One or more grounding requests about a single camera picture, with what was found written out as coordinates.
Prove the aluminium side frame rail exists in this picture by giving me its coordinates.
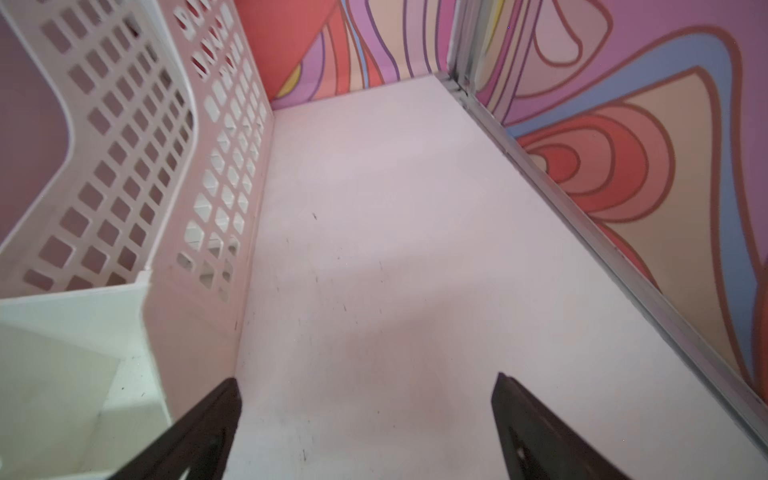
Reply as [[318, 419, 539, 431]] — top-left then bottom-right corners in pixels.
[[442, 1, 767, 450]]

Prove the white file organizer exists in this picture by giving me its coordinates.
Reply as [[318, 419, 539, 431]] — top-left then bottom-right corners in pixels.
[[1, 1, 274, 479]]

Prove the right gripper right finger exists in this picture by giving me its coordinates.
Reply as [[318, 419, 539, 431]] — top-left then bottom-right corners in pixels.
[[491, 373, 629, 480]]

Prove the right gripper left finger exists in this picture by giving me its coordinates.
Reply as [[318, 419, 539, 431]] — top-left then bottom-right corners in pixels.
[[111, 377, 242, 480]]

